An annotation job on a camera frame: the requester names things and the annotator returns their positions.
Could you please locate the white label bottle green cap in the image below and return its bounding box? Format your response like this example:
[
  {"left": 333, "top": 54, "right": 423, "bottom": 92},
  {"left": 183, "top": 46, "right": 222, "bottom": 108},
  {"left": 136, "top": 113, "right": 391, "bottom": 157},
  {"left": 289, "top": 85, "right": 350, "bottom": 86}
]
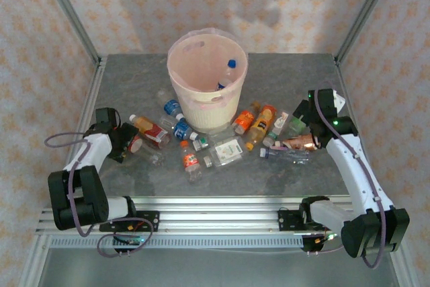
[{"left": 261, "top": 110, "right": 290, "bottom": 149}]

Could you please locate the clear bottle blue cap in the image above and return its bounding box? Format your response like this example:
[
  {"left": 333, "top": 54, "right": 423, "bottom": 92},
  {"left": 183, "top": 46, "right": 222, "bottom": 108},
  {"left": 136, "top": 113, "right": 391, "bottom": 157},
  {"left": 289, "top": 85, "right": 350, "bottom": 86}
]
[{"left": 216, "top": 59, "right": 238, "bottom": 92}]

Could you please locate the square bottle white-green label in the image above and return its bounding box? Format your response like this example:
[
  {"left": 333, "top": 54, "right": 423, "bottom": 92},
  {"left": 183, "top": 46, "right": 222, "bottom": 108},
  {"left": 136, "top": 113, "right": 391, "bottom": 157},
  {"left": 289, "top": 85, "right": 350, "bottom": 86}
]
[{"left": 207, "top": 129, "right": 249, "bottom": 169}]

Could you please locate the orange label bottle brown cap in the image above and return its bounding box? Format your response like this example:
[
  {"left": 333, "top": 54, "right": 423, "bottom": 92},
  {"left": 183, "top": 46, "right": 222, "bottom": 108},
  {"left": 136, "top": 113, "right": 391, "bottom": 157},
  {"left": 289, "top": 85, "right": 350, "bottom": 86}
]
[{"left": 231, "top": 100, "right": 262, "bottom": 135}]

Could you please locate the aluminium table side rail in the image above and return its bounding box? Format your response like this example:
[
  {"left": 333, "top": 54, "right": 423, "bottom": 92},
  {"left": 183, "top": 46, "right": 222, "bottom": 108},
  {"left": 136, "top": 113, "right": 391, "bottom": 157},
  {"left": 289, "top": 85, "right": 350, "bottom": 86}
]
[
  {"left": 334, "top": 56, "right": 417, "bottom": 287},
  {"left": 18, "top": 57, "right": 108, "bottom": 287}
]

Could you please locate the small circuit board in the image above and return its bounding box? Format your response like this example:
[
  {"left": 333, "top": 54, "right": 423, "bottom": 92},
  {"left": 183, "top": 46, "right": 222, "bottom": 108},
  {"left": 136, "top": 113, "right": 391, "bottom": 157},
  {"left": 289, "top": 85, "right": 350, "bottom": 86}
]
[
  {"left": 314, "top": 232, "right": 345, "bottom": 245},
  {"left": 112, "top": 235, "right": 146, "bottom": 247}
]

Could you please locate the grey slotted cable duct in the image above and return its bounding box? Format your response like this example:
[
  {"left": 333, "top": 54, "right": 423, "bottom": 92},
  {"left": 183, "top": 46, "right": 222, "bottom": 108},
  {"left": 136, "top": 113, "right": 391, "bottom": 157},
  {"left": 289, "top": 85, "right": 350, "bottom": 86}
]
[{"left": 46, "top": 235, "right": 305, "bottom": 251}]

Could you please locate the cream plastic bin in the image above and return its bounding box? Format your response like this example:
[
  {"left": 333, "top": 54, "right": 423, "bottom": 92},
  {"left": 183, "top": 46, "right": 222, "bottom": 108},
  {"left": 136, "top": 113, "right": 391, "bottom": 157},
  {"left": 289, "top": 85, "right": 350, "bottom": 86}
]
[{"left": 167, "top": 30, "right": 249, "bottom": 133}]

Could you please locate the amber juice bottle orange label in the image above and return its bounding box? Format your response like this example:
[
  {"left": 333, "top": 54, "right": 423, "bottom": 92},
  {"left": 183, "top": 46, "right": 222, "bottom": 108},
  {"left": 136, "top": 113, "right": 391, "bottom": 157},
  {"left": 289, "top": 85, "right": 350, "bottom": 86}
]
[{"left": 244, "top": 104, "right": 278, "bottom": 152}]

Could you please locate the grey metal lower panel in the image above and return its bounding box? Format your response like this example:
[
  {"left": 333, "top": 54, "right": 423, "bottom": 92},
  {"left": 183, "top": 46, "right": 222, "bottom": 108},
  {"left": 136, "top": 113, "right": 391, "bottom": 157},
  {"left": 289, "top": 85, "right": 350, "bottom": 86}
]
[{"left": 36, "top": 248, "right": 404, "bottom": 287}]

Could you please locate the orange cap bottle red label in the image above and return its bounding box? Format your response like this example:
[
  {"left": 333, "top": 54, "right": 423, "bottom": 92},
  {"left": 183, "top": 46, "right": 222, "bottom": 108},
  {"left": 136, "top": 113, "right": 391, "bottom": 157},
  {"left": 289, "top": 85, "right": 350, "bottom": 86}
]
[{"left": 179, "top": 139, "right": 204, "bottom": 183}]

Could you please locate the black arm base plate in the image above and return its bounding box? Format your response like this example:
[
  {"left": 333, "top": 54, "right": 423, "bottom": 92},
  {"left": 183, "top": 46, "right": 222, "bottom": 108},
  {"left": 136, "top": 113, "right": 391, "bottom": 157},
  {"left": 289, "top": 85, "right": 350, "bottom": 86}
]
[
  {"left": 277, "top": 208, "right": 306, "bottom": 233},
  {"left": 99, "top": 210, "right": 161, "bottom": 233}
]

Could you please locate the aluminium frame post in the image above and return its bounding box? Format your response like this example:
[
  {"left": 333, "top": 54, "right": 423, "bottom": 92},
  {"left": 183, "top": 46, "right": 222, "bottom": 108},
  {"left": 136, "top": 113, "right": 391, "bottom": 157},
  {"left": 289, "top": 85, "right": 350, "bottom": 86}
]
[
  {"left": 36, "top": 0, "right": 102, "bottom": 66},
  {"left": 334, "top": 0, "right": 400, "bottom": 66}
]

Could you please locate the clear bottle blue label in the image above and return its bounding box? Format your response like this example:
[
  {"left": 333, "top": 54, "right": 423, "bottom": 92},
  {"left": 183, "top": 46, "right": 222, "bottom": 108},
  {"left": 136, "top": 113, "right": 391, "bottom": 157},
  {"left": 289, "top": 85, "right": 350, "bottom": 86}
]
[
  {"left": 159, "top": 114, "right": 200, "bottom": 142},
  {"left": 157, "top": 89, "right": 184, "bottom": 120}
]

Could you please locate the amber bottle red label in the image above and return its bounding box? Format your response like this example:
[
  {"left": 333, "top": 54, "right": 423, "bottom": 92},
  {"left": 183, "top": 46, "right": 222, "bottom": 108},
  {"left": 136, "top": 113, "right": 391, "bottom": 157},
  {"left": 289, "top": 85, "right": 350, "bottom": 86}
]
[{"left": 129, "top": 114, "right": 171, "bottom": 149}]

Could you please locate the copper foil bottle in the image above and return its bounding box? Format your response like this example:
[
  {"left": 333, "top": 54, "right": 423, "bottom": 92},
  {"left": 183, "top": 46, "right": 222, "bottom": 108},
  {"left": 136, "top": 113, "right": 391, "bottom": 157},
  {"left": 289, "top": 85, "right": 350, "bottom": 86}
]
[{"left": 281, "top": 133, "right": 323, "bottom": 152}]

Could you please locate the clear ribbed bottle purple cap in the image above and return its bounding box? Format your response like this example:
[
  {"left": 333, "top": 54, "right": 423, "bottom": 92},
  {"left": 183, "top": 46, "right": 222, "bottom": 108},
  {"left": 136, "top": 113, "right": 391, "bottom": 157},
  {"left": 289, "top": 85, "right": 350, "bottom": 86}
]
[{"left": 258, "top": 147, "right": 310, "bottom": 166}]

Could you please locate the small green cap bottle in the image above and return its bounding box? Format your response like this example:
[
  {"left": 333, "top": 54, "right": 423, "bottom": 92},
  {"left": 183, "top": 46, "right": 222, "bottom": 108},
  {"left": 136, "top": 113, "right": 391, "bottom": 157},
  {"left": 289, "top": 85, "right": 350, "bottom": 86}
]
[{"left": 191, "top": 134, "right": 211, "bottom": 152}]

